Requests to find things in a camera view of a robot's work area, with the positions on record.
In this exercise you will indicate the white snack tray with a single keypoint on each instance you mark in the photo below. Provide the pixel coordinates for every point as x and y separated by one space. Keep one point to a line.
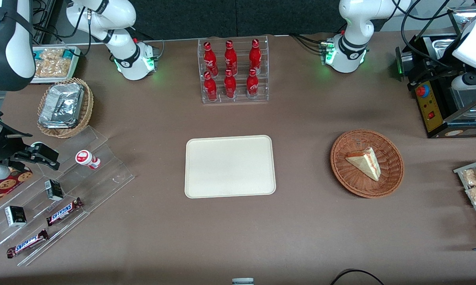
75 65

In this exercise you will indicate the clear acrylic step display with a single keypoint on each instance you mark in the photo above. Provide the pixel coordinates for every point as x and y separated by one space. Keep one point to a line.
103 174

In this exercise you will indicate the red white yogurt bottle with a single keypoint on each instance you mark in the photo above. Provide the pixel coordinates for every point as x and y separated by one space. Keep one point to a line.
86 158

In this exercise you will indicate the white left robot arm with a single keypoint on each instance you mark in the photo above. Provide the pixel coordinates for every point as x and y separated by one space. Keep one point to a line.
353 23

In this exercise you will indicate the brown round wicker basket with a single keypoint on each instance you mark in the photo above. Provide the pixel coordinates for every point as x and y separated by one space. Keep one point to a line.
353 182

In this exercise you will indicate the black machine with yellow panel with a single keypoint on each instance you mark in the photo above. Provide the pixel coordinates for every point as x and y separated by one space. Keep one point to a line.
432 107

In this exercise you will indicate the Snickers chocolate bar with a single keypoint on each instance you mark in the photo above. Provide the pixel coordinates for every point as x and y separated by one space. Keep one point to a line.
27 243
63 211

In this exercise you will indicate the red cookie box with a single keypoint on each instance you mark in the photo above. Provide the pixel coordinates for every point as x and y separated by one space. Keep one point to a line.
4 186

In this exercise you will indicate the clear acrylic bottle rack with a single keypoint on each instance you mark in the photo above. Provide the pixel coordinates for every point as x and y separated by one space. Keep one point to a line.
234 97

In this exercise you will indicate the small black white carton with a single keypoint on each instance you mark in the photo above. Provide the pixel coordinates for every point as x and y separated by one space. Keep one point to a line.
15 216

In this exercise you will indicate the light wicker basket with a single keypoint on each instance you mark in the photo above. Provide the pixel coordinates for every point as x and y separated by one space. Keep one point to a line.
88 105

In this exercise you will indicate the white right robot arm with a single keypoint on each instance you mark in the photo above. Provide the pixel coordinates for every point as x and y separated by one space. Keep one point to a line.
119 16

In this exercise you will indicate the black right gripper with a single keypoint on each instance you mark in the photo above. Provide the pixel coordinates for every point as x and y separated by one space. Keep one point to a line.
9 145

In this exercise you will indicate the stack of foil trays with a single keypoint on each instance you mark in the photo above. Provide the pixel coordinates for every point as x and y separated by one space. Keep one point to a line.
61 105

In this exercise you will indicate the red cola bottle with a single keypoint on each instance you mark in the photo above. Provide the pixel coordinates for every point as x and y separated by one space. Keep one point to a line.
252 84
210 57
230 85
210 87
255 54
230 55

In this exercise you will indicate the triangle sandwich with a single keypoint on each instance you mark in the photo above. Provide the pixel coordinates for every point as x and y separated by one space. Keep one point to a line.
364 162

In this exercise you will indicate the small grey object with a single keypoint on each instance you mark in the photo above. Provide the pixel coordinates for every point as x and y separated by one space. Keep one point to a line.
242 281

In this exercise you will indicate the cream plastic tray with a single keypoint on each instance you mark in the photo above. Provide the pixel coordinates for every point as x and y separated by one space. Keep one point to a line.
230 166

